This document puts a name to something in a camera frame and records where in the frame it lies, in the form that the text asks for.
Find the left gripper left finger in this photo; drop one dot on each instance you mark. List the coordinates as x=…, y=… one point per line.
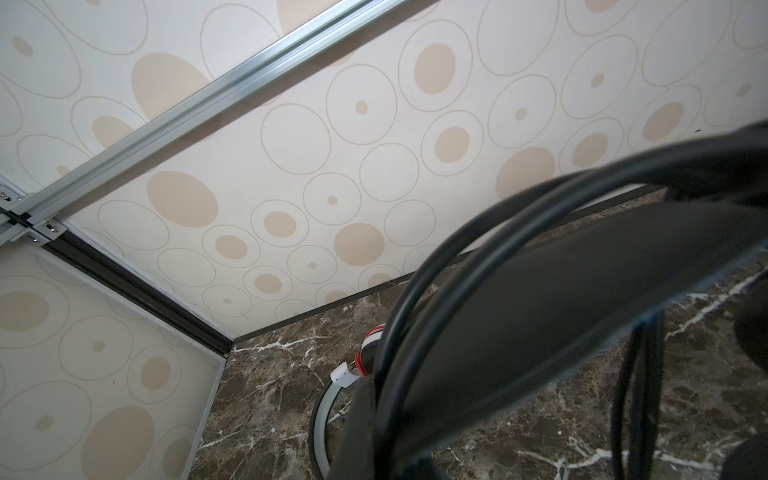
x=355, y=457

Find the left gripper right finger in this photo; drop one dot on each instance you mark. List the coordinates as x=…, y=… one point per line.
x=427, y=469

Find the white headphones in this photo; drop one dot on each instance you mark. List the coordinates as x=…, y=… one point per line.
x=341, y=378

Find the black headphones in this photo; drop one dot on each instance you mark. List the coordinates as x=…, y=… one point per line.
x=601, y=254

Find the left black frame post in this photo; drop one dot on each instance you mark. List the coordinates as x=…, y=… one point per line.
x=136, y=290

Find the horizontal aluminium rail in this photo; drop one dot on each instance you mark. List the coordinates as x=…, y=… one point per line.
x=308, y=40

